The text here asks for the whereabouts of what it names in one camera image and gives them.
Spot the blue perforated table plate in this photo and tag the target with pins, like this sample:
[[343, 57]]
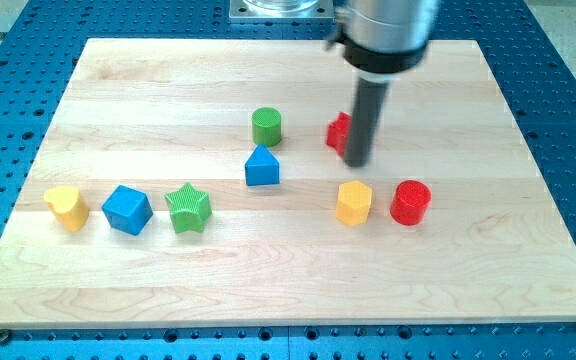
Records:
[[41, 45]]

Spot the blue triangle block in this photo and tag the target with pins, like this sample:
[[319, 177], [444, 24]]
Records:
[[262, 168]]

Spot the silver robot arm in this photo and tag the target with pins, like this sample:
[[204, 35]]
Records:
[[380, 38]]

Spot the light wooden board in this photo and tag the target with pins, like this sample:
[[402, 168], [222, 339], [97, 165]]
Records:
[[154, 114]]

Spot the green cylinder block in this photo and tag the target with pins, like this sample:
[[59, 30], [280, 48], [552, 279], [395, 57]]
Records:
[[266, 126]]

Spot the yellow heart block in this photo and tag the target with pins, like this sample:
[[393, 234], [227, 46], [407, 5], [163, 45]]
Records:
[[68, 206]]

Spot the blue cube block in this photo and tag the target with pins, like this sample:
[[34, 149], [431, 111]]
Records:
[[127, 210]]

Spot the green star block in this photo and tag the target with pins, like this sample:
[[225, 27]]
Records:
[[189, 208]]

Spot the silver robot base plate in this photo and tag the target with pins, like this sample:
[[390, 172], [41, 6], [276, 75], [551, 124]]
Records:
[[251, 11]]

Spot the red star block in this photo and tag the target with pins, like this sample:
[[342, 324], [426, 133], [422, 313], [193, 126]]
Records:
[[337, 131]]

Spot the yellow hexagon block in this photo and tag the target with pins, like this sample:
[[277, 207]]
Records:
[[354, 201]]

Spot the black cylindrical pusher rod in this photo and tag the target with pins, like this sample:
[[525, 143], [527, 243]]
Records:
[[370, 93]]

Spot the red cylinder block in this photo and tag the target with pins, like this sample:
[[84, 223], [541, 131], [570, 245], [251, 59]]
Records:
[[410, 202]]

